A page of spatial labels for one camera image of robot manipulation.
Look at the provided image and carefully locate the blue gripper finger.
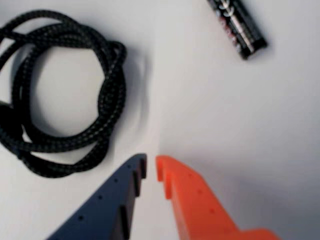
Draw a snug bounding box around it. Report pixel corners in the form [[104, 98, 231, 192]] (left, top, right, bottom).
[[46, 153, 148, 240]]

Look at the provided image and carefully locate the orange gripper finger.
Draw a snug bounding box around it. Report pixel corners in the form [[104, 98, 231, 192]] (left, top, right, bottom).
[[155, 154, 280, 240]]

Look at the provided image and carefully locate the black cylindrical battery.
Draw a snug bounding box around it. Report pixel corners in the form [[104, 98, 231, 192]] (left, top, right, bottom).
[[206, 0, 268, 61]]

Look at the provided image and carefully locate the black braided USB cable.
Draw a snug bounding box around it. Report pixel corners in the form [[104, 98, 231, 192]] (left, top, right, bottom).
[[0, 9, 128, 179]]

